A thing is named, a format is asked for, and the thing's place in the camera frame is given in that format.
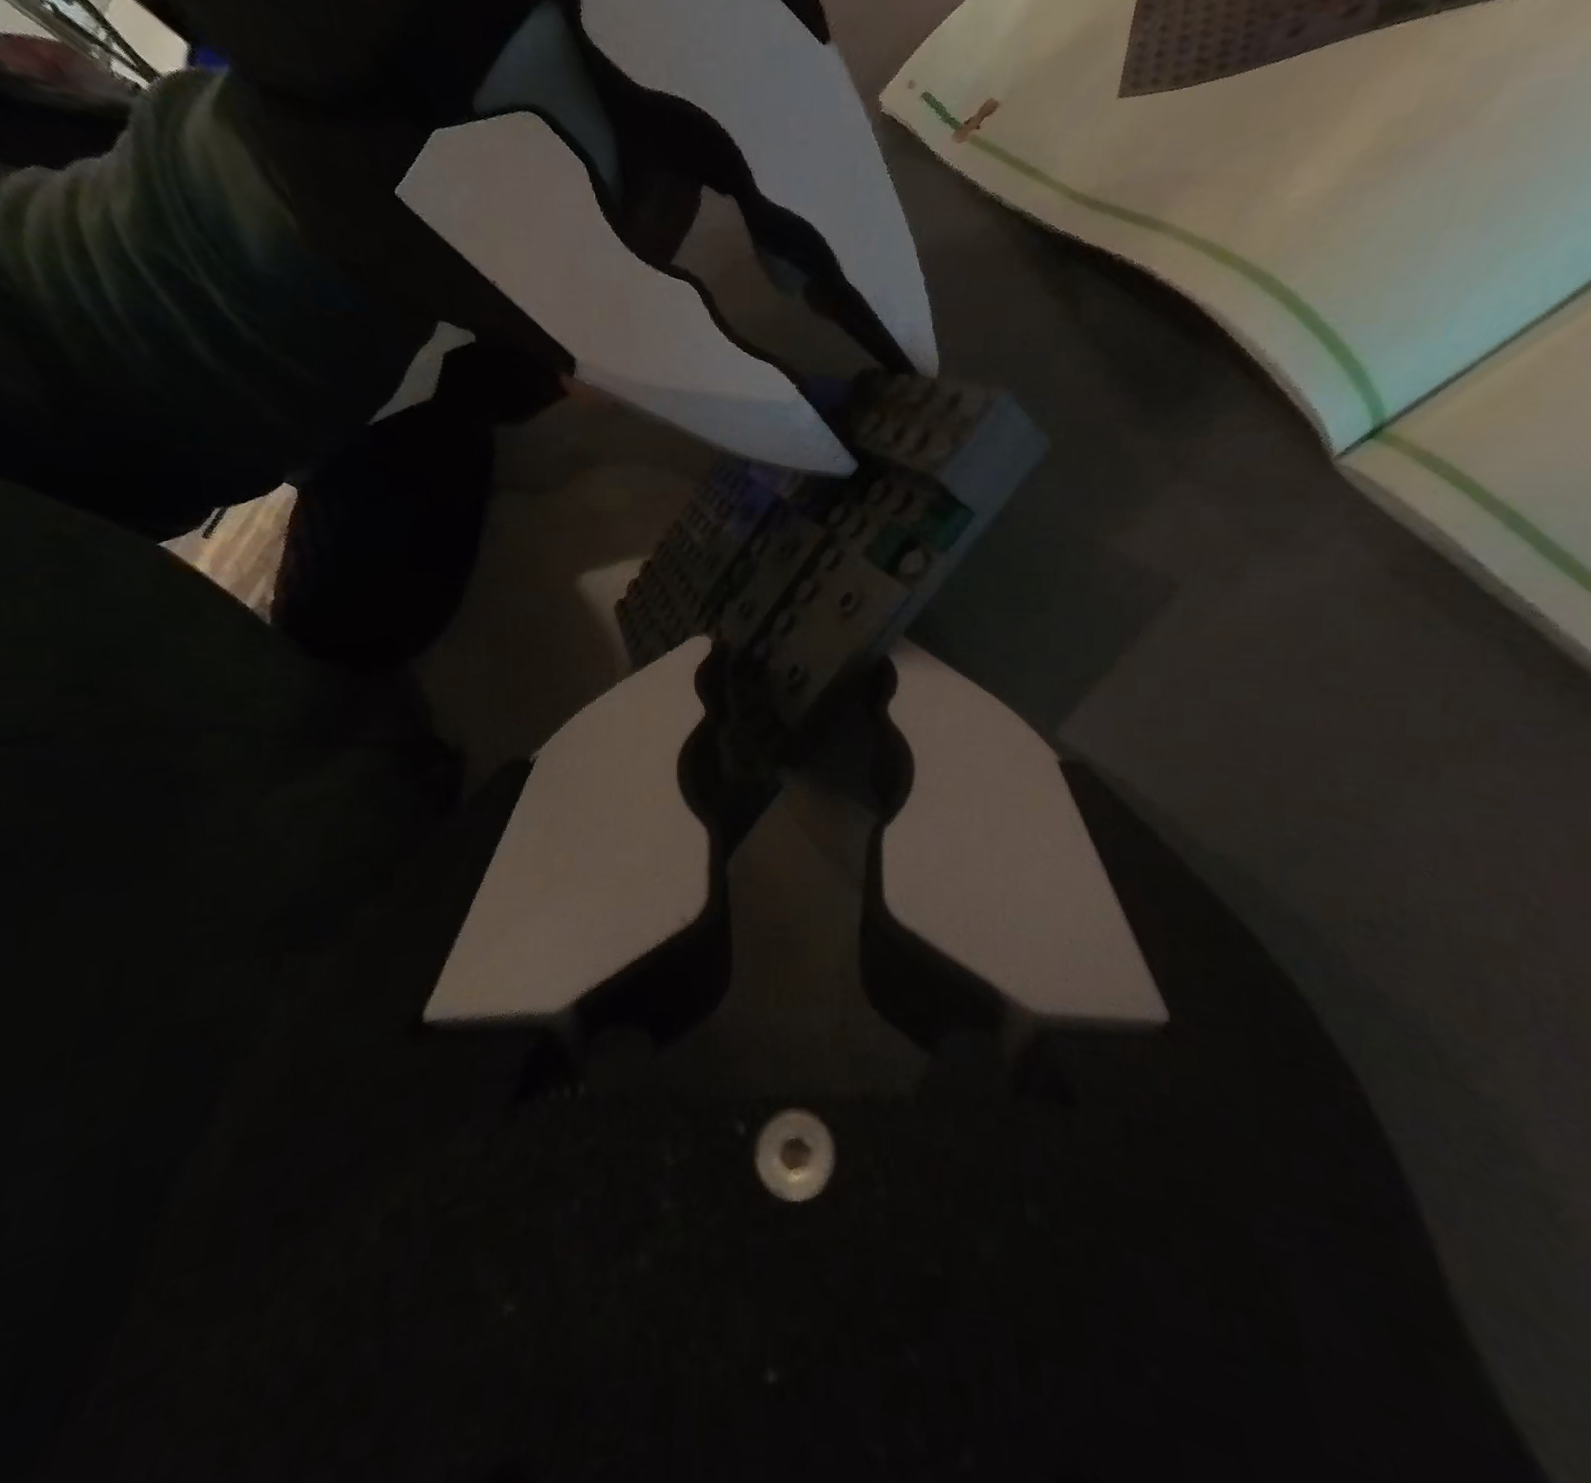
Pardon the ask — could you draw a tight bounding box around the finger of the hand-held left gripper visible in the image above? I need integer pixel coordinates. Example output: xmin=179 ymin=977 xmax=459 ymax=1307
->
xmin=577 ymin=0 xmax=941 ymax=381
xmin=394 ymin=109 xmax=860 ymax=480

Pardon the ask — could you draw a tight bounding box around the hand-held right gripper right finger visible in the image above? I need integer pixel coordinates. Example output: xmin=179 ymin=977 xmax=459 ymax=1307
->
xmin=857 ymin=637 xmax=1170 ymax=1028

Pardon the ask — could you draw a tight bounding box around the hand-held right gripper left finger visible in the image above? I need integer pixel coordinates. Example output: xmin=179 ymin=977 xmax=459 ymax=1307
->
xmin=421 ymin=637 xmax=737 ymax=1025

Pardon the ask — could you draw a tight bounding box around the grey brick baseplate assembly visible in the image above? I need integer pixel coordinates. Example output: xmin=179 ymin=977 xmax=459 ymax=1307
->
xmin=611 ymin=367 xmax=1050 ymax=789

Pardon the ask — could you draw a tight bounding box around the brick instruction booklet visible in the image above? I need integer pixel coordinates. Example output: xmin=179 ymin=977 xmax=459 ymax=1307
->
xmin=879 ymin=0 xmax=1591 ymax=639

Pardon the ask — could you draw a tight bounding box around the grey desk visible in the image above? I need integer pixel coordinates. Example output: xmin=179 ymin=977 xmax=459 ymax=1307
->
xmin=161 ymin=0 xmax=1591 ymax=1483

